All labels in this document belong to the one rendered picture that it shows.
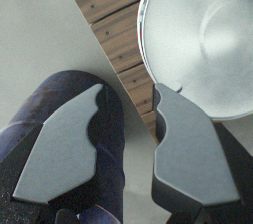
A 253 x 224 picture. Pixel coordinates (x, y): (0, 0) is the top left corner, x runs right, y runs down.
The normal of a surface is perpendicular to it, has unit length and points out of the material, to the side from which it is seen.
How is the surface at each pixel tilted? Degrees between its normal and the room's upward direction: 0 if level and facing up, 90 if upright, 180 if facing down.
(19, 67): 0
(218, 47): 0
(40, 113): 92
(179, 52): 0
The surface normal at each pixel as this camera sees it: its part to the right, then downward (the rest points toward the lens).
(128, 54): -0.03, 0.51
